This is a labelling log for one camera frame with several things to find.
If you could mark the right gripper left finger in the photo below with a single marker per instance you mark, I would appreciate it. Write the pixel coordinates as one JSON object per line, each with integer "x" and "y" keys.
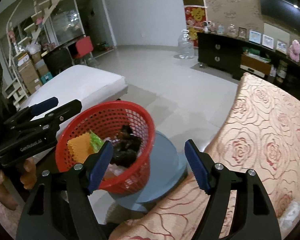
{"x": 81, "y": 181}

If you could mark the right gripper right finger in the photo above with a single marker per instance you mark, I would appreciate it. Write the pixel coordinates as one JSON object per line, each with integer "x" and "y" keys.
{"x": 215, "y": 180}

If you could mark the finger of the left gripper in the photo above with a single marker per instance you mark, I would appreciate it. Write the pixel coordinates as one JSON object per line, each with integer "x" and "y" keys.
{"x": 54, "y": 118}

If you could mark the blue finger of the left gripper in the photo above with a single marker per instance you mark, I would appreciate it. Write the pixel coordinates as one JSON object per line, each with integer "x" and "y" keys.
{"x": 44, "y": 106}

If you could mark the yellow foam fruit net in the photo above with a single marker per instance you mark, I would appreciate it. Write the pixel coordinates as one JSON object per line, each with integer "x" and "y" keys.
{"x": 80, "y": 147}

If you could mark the green snack wrapper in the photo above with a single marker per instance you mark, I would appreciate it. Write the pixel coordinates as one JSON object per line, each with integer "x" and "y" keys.
{"x": 96, "y": 142}

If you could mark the left hand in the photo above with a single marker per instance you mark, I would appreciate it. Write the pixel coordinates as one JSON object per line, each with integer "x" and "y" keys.
{"x": 16, "y": 184}

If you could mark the stacked cardboard boxes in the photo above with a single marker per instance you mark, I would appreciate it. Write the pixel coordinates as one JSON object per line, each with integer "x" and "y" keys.
{"x": 33, "y": 70}

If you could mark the light blue plastic stool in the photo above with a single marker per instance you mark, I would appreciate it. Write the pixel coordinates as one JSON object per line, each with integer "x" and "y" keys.
{"x": 168, "y": 169}

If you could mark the white cushioned sofa bench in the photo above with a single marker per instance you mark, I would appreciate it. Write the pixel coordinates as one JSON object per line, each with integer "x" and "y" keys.
{"x": 91, "y": 86}

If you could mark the rose patterned tablecloth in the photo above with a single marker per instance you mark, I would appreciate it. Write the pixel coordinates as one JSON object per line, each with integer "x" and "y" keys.
{"x": 262, "y": 132}

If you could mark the red chair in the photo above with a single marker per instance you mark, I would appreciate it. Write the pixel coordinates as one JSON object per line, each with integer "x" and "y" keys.
{"x": 84, "y": 49}

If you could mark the white wooden ladder shelf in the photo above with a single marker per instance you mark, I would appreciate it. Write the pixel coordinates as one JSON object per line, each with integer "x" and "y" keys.
{"x": 32, "y": 33}

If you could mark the black TV cabinet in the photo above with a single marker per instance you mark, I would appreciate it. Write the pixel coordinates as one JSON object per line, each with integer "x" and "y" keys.
{"x": 236, "y": 56}

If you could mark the clear large water bottle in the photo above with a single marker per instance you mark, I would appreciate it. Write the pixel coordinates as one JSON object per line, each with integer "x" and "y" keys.
{"x": 185, "y": 45}

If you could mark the pink plush toy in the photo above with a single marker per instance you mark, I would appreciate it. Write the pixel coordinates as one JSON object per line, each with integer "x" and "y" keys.
{"x": 294, "y": 51}

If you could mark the red festive wall poster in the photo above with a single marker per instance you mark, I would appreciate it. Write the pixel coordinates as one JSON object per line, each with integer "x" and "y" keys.
{"x": 195, "y": 17}

